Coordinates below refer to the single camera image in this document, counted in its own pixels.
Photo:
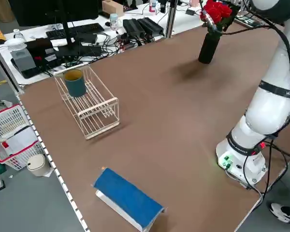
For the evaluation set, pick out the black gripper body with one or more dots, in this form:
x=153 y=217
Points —
x=234 y=10

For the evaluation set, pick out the red rose bouquet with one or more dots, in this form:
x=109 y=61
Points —
x=215 y=12

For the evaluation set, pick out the black cylindrical vase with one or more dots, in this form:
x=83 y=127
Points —
x=207 y=50

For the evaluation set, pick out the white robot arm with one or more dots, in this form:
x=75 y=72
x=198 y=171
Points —
x=268 y=108

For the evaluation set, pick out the metal tray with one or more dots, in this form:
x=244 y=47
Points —
x=249 y=21

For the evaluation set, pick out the pink cup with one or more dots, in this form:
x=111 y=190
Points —
x=194 y=3

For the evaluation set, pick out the black power adapter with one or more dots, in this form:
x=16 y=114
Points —
x=190 y=11

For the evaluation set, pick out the bottle with red label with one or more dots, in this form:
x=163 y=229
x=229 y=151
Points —
x=152 y=6

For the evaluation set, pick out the black power supply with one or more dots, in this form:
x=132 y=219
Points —
x=133 y=26
x=151 y=25

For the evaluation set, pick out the clear jar pale blue lid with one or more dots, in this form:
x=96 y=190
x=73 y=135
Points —
x=114 y=21

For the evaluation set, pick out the wooden box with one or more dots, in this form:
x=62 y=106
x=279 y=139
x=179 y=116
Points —
x=112 y=8

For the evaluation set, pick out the black keyboard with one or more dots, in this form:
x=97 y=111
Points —
x=87 y=27

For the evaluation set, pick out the teal cylindrical cup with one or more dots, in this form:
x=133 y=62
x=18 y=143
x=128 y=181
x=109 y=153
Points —
x=75 y=88

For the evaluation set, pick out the black monitor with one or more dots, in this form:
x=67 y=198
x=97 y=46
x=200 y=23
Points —
x=50 y=9

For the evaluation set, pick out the black box device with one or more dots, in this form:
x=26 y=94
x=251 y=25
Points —
x=38 y=48

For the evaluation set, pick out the person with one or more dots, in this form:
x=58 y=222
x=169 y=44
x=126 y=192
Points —
x=280 y=211

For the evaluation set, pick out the blue folded cover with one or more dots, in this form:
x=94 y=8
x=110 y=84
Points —
x=125 y=195

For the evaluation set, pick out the grey box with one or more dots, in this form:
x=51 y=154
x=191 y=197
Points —
x=23 y=60

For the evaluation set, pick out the clear plastic water bottle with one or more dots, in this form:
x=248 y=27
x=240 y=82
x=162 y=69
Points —
x=18 y=33

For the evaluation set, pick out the white bowl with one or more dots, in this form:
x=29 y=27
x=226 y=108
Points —
x=13 y=41

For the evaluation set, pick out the small cream bin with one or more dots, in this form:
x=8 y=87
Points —
x=37 y=166

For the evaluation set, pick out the white basket red rim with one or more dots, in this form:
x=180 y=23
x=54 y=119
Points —
x=4 y=120

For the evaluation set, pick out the aluminium camera post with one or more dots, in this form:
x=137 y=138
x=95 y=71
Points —
x=171 y=19

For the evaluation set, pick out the aluminium frame post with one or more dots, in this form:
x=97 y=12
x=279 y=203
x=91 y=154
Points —
x=4 y=70

